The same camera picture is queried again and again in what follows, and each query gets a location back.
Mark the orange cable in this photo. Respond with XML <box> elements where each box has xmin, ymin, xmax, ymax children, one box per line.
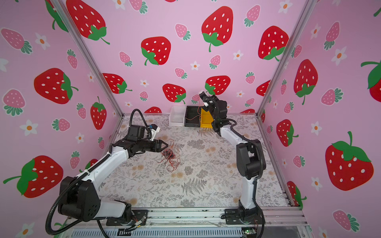
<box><xmin>186</xmin><ymin>111</ymin><xmax>202</xmax><ymax>123</ymax></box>

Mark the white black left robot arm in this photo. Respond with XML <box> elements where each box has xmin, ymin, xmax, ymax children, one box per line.
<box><xmin>45</xmin><ymin>122</ymin><xmax>168</xmax><ymax>236</ymax></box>

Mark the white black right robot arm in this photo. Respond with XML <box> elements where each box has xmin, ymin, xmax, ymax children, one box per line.
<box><xmin>202</xmin><ymin>96</ymin><xmax>266</xmax><ymax>223</ymax></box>

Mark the yellow plastic storage bin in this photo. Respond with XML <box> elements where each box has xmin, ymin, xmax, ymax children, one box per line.
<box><xmin>200</xmin><ymin>109</ymin><xmax>214</xmax><ymax>129</ymax></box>

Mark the black plastic storage bin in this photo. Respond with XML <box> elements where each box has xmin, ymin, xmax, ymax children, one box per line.
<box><xmin>184</xmin><ymin>106</ymin><xmax>201</xmax><ymax>128</ymax></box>

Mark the white translucent storage bin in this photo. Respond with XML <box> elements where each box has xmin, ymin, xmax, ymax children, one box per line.
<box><xmin>169</xmin><ymin>106</ymin><xmax>187</xmax><ymax>127</ymax></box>

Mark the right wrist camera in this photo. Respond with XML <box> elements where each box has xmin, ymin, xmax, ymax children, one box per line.
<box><xmin>199</xmin><ymin>91</ymin><xmax>214</xmax><ymax>108</ymax></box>

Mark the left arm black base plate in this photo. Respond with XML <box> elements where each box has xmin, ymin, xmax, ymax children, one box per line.
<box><xmin>106</xmin><ymin>209</ymin><xmax>149</xmax><ymax>227</ymax></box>

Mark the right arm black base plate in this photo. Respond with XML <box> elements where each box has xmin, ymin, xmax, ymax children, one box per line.
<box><xmin>220</xmin><ymin>208</ymin><xmax>266</xmax><ymax>225</ymax></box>

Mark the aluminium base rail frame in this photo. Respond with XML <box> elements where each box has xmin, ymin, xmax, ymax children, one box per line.
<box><xmin>60</xmin><ymin>207</ymin><xmax>314</xmax><ymax>238</ymax></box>

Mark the aluminium right corner post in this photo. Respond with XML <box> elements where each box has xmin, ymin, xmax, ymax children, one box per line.
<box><xmin>257</xmin><ymin>0</ymin><xmax>317</xmax><ymax>118</ymax></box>

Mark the aluminium corner post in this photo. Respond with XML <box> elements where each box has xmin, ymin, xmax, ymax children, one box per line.
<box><xmin>257</xmin><ymin>0</ymin><xmax>317</xmax><ymax>118</ymax></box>
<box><xmin>52</xmin><ymin>0</ymin><xmax>124</xmax><ymax>118</ymax></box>

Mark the aluminium left corner post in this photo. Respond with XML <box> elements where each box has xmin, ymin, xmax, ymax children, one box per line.
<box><xmin>52</xmin><ymin>0</ymin><xmax>124</xmax><ymax>118</ymax></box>

